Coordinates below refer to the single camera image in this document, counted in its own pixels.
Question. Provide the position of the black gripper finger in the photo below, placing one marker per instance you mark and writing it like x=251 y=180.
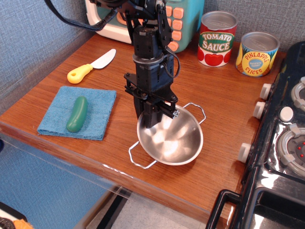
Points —
x=152 y=115
x=139 y=106

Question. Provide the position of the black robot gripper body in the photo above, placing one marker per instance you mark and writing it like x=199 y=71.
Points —
x=152 y=82

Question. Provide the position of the small steel two-handled pot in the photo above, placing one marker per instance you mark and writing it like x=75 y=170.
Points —
x=173 y=141

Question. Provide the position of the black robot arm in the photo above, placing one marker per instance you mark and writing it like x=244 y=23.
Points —
x=150 y=36

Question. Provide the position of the white stove knob bottom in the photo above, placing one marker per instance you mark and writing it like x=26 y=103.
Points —
x=244 y=152

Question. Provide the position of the white stove knob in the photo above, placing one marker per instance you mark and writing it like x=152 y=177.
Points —
x=265 y=91
x=244 y=152
x=258 y=110

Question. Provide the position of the blue folded cloth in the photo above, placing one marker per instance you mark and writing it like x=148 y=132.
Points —
x=100 y=103

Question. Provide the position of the green toy cucumber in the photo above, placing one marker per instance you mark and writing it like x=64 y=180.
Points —
x=78 y=115

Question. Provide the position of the teal toy microwave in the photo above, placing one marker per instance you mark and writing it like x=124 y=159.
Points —
x=184 y=17

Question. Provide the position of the tomato sauce can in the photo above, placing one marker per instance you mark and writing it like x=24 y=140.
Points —
x=217 y=33

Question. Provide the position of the pineapple slices can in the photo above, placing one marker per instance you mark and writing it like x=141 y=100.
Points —
x=257 y=53

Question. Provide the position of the white stove knob middle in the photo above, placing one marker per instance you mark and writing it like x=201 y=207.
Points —
x=258 y=110

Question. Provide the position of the white stove knob top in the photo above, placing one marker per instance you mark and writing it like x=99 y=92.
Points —
x=265 y=91

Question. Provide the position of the black toy stove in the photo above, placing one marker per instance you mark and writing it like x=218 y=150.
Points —
x=273 y=184

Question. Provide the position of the orange object bottom left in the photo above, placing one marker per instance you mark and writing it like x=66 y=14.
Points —
x=16 y=224

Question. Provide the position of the yellow-handled toy knife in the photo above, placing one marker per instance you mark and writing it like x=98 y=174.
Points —
x=76 y=75

